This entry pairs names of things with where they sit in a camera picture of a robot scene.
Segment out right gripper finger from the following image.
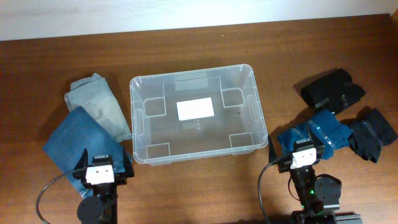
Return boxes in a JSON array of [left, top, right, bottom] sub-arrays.
[[268, 136, 277, 163], [307, 125, 324, 147]]

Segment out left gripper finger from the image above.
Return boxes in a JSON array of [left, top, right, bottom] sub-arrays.
[[123, 147, 134, 177], [75, 148, 88, 170]]

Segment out blue garment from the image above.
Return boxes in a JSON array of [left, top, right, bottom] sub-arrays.
[[277, 110, 353, 160]]

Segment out blue jeans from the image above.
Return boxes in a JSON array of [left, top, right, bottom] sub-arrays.
[[42, 106, 134, 200]]

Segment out black garment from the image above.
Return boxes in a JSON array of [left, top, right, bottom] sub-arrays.
[[300, 68, 366, 114]]

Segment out dark navy garment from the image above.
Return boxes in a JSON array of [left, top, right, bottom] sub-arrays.
[[349, 108, 397, 164]]

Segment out light grey jeans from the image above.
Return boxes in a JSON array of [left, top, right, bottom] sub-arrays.
[[64, 73, 132, 142]]

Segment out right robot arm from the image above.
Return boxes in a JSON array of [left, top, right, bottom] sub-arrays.
[[268, 121, 363, 224]]

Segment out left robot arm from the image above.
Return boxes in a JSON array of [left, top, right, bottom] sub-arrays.
[[73, 149, 134, 224]]

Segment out clear plastic storage bin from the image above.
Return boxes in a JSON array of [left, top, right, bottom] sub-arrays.
[[129, 64, 268, 166]]

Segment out white label in bin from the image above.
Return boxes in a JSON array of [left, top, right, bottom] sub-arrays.
[[176, 98, 215, 121]]

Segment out left black cable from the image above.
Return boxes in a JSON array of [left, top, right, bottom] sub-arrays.
[[35, 168, 85, 224]]

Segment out black cable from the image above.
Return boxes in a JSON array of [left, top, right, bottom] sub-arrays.
[[257, 155, 295, 224], [35, 168, 85, 224]]

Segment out right black cable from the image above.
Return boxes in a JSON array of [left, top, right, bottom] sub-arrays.
[[257, 155, 295, 224]]

